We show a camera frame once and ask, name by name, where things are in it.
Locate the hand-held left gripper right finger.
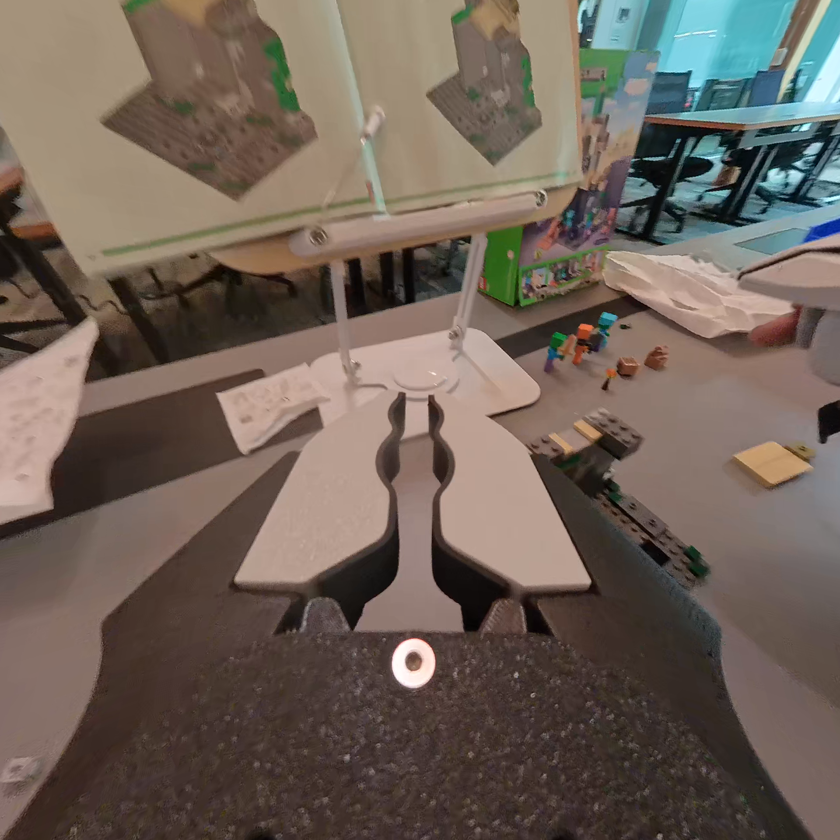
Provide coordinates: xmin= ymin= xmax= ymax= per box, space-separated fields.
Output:
xmin=428 ymin=394 xmax=595 ymax=631

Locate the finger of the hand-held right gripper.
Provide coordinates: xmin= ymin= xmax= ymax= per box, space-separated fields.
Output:
xmin=738 ymin=235 xmax=840 ymax=304

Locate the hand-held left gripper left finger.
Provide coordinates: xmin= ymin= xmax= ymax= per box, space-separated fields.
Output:
xmin=233 ymin=392 xmax=406 ymax=627

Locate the tan toy brick plate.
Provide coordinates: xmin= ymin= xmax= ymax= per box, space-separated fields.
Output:
xmin=731 ymin=441 xmax=815 ymax=488

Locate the grey toy brick build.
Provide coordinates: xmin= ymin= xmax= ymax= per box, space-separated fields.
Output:
xmin=528 ymin=408 xmax=711 ymax=588

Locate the person's right hand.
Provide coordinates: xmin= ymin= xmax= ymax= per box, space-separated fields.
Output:
xmin=748 ymin=308 xmax=803 ymax=347

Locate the crumpled white paper bag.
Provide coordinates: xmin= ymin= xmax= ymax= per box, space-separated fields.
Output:
xmin=602 ymin=251 xmax=798 ymax=339

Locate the white book stand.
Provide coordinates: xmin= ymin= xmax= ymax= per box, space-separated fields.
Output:
xmin=209 ymin=105 xmax=581 ymax=434

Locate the orange edged office table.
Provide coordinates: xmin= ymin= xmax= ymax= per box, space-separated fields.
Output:
xmin=646 ymin=101 xmax=840 ymax=245

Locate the green toy brick box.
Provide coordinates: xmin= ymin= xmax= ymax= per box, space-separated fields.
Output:
xmin=479 ymin=49 xmax=660 ymax=308

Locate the white printed paper sheet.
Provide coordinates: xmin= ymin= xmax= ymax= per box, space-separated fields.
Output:
xmin=0 ymin=318 xmax=99 ymax=526

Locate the brick building instruction booklet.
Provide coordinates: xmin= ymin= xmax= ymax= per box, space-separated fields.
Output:
xmin=0 ymin=0 xmax=585 ymax=277

